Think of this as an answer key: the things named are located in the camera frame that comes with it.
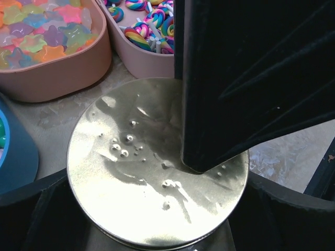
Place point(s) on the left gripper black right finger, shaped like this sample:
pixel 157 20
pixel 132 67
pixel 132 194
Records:
pixel 272 217

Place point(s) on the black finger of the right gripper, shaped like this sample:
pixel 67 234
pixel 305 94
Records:
pixel 252 71

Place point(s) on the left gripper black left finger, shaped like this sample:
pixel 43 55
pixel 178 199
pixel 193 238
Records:
pixel 43 215

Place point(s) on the blue tray of star candies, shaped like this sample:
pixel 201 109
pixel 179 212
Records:
pixel 19 153

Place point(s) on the round cream jar lid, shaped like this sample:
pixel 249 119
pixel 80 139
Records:
pixel 125 170

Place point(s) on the pink tray of lollipops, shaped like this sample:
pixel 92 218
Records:
pixel 142 34

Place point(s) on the orange tray of gummy stars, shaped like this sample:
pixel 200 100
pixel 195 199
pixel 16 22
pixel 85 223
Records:
pixel 52 48

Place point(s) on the clear glass jar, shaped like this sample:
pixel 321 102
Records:
pixel 220 239

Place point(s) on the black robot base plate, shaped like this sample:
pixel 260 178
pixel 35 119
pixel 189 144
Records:
pixel 321 184

